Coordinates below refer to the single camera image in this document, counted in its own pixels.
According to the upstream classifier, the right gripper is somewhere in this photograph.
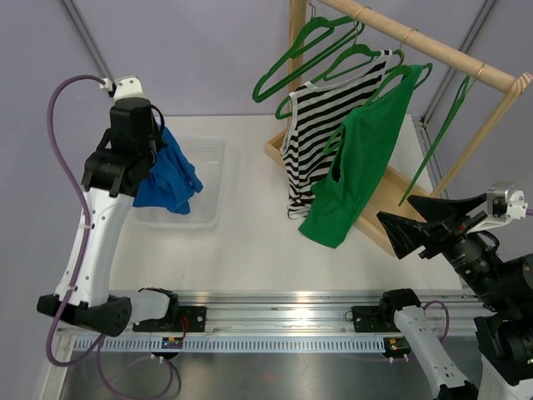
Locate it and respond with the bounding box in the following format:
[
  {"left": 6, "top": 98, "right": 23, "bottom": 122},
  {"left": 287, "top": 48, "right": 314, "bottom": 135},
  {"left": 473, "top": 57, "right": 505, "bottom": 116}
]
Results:
[{"left": 379, "top": 191, "right": 514, "bottom": 309}]

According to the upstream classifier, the blue tank top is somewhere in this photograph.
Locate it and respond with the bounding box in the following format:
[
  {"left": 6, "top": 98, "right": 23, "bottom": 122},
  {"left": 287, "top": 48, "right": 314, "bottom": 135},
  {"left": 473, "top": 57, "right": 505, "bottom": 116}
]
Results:
[{"left": 132, "top": 127, "right": 203, "bottom": 215}]

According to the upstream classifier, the green tank top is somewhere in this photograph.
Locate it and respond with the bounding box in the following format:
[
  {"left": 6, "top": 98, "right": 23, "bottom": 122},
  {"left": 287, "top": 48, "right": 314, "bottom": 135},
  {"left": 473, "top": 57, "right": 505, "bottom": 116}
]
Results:
[{"left": 299, "top": 65, "right": 425, "bottom": 248}]

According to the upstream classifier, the green hanger of blue top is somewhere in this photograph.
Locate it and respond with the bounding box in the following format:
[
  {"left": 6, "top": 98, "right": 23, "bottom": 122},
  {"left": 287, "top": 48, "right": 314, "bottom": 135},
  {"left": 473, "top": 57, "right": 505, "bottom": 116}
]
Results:
[{"left": 398, "top": 62, "right": 486, "bottom": 206}]

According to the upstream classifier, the striped black white tank top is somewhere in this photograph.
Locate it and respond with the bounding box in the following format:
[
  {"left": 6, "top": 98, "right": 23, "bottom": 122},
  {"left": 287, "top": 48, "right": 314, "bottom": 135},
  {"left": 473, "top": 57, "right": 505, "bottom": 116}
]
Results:
[{"left": 280, "top": 50, "right": 392, "bottom": 219}]

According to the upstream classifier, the green hanger of striped top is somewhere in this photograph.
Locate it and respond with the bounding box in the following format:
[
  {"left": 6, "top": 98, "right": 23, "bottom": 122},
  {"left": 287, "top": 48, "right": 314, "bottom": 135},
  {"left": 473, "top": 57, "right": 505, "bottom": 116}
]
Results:
[{"left": 274, "top": 18, "right": 406, "bottom": 121}]

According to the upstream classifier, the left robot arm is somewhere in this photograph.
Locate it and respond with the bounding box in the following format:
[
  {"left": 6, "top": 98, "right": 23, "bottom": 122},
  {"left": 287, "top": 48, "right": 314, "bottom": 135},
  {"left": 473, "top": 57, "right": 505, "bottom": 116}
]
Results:
[{"left": 37, "top": 97, "right": 180, "bottom": 338}]

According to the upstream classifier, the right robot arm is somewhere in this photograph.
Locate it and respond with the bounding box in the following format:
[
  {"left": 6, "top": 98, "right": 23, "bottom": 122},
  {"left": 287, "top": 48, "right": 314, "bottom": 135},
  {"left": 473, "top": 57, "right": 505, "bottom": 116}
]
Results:
[{"left": 377, "top": 194, "right": 532, "bottom": 399}]

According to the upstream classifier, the empty green hanger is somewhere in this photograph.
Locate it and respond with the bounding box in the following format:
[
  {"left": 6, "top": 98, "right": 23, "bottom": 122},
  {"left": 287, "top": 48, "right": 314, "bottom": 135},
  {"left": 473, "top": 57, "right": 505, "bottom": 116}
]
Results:
[
  {"left": 252, "top": 1, "right": 357, "bottom": 103},
  {"left": 252, "top": 16, "right": 366, "bottom": 103}
]

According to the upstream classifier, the wooden clothes rack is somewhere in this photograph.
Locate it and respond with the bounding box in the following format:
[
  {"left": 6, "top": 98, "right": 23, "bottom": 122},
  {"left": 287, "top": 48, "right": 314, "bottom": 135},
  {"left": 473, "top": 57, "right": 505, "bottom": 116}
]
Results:
[{"left": 264, "top": 0, "right": 533, "bottom": 256}]

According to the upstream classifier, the white plastic basket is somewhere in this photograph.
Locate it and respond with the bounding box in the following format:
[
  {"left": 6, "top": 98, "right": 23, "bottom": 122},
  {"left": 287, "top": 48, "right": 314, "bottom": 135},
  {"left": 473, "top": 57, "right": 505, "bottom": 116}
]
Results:
[{"left": 132, "top": 135, "right": 228, "bottom": 229}]

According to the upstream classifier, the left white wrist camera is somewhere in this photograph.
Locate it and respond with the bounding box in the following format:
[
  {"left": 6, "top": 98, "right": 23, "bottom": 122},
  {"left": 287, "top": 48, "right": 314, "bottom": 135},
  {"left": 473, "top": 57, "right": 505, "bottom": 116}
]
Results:
[{"left": 99, "top": 75, "right": 147, "bottom": 103}]

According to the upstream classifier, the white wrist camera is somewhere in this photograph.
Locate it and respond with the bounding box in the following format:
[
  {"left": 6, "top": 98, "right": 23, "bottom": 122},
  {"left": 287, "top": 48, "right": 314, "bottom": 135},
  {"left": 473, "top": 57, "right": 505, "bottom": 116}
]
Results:
[
  {"left": 99, "top": 75, "right": 147, "bottom": 103},
  {"left": 468, "top": 181, "right": 532, "bottom": 233}
]

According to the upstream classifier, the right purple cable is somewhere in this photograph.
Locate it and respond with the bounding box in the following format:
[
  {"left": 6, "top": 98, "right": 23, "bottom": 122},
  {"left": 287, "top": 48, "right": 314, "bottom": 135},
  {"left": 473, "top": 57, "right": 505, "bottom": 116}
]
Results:
[{"left": 420, "top": 299, "right": 451, "bottom": 341}]

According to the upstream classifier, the purple cable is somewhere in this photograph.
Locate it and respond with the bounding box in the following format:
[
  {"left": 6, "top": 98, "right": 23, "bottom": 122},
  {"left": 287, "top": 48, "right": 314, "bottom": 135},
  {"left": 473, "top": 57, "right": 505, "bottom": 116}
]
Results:
[
  {"left": 420, "top": 299, "right": 451, "bottom": 341},
  {"left": 43, "top": 74, "right": 117, "bottom": 368}
]

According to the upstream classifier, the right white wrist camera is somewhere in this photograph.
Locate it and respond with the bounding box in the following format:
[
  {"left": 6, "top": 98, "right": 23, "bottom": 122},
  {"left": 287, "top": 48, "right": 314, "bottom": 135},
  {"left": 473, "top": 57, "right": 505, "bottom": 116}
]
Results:
[{"left": 468, "top": 181, "right": 532, "bottom": 233}]

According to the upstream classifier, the aluminium mounting rail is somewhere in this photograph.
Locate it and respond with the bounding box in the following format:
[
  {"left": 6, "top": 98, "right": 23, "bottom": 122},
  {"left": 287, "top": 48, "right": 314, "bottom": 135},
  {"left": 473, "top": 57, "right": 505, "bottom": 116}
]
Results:
[{"left": 178, "top": 289, "right": 491, "bottom": 336}]

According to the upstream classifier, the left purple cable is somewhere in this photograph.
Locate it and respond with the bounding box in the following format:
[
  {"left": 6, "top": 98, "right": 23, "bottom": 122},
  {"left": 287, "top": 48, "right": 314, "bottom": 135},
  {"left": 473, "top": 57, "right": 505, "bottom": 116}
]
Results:
[{"left": 43, "top": 74, "right": 117, "bottom": 368}]

